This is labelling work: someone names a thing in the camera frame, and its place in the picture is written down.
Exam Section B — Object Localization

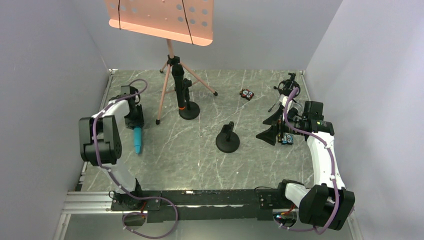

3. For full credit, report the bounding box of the blue microphone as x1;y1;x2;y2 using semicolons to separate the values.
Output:
133;127;143;155

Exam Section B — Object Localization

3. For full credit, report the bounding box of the small black mic stand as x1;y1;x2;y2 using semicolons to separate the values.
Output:
215;121;240;154

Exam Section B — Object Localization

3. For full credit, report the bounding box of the black round-base mic stand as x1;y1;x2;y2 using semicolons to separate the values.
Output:
176;78;200;120

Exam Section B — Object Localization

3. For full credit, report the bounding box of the black microphone orange ring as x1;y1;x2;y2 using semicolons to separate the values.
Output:
171;62;186;115

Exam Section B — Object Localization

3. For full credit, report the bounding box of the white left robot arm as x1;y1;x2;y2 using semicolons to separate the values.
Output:
78;85;145;199

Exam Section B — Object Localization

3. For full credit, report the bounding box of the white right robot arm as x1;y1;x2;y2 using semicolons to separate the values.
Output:
256;100;356;234

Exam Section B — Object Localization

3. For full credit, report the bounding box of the pink music stand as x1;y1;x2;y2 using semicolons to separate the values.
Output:
104;0;218;124

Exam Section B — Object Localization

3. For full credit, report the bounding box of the blue owl block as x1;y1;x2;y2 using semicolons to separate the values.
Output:
280;133;294;145

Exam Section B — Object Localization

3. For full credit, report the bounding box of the red owl block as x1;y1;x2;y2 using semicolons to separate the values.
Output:
239;88;255;101

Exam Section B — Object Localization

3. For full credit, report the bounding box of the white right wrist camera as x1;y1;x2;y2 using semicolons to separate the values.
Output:
278;94;295;112

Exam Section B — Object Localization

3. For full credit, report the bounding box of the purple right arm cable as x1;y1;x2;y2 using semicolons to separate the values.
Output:
273;86;355;235

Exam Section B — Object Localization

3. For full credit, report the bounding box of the black shock mount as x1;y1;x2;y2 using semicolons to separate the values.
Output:
273;72;301;97

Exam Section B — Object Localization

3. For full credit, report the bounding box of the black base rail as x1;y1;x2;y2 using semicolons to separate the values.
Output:
110;187;293;223

